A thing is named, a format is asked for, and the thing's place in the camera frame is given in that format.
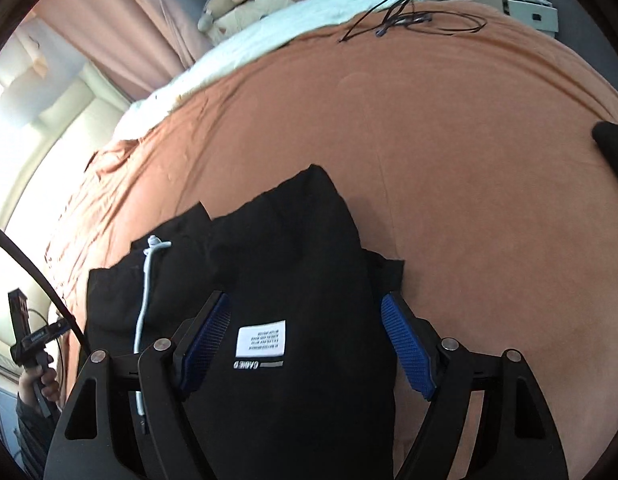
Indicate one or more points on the cream plush toy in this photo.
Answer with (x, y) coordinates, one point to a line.
(224, 7)

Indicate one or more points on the pink curtain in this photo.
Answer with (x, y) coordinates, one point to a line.
(114, 20)

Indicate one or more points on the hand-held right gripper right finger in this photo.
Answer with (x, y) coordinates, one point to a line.
(410, 352)

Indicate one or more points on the black button shirt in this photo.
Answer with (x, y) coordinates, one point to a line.
(309, 280)

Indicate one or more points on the bear printed bedding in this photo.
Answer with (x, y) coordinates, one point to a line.
(299, 2)

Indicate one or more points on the white quilt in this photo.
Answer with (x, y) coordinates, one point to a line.
(299, 40)

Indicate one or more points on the person's left hand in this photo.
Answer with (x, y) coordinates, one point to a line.
(46, 382)

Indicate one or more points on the person's left forearm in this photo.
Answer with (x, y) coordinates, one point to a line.
(34, 425)

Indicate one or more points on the folded black clothes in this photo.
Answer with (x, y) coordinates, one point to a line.
(614, 150)

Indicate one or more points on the cream padded headboard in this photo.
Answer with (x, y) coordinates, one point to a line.
(54, 160)

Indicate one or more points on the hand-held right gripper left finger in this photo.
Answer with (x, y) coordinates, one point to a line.
(205, 341)

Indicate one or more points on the white nightstand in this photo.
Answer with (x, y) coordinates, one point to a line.
(519, 2)

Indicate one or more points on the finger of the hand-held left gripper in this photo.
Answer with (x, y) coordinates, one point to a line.
(18, 315)

